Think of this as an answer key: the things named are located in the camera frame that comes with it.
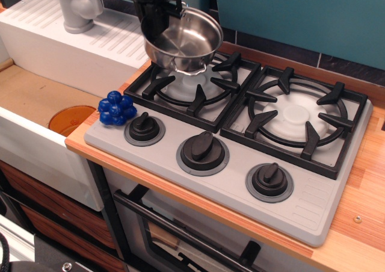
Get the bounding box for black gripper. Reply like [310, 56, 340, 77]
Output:
[131, 0, 183, 39]

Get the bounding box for stainless steel pan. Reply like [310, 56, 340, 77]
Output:
[141, 6, 224, 76]

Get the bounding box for blue toy blueberry cluster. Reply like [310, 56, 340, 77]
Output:
[97, 91, 137, 126]

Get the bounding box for black left stove knob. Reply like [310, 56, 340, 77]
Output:
[124, 112, 165, 147]

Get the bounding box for black stove knob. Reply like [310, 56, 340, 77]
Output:
[245, 162, 294, 203]
[176, 131, 230, 177]
[124, 112, 165, 147]

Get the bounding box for black middle stove knob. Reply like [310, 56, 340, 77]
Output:
[176, 131, 230, 177]

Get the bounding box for grey toy stove top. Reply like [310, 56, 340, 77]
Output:
[83, 40, 374, 248]

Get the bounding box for black right stove knob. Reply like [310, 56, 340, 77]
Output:
[245, 162, 294, 203]

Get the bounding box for grey toy faucet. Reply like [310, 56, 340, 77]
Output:
[59, 0, 103, 34]

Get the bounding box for black left burner grate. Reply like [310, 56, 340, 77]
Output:
[124, 52, 261, 133]

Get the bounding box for black burner grate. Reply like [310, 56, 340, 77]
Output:
[220, 66, 372, 180]
[124, 52, 261, 133]

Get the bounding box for white toy sink unit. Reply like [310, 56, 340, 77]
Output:
[1, 0, 148, 211]

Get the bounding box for black right burner grate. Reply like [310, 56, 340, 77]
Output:
[220, 66, 372, 180]

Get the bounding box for wooden drawer fronts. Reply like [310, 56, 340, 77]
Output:
[1, 162, 127, 271]

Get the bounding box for oven door with black handle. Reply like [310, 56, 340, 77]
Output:
[113, 185, 310, 271]

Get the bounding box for black braided cable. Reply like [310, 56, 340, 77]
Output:
[0, 232, 11, 272]

